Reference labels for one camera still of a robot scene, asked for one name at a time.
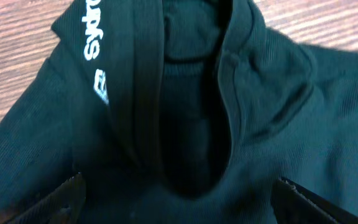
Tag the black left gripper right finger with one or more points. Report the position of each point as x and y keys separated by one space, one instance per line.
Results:
x=294 y=204

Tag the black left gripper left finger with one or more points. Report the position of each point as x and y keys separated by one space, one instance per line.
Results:
x=63 y=205

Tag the black t-shirt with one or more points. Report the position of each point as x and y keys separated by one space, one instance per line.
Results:
x=181 y=112

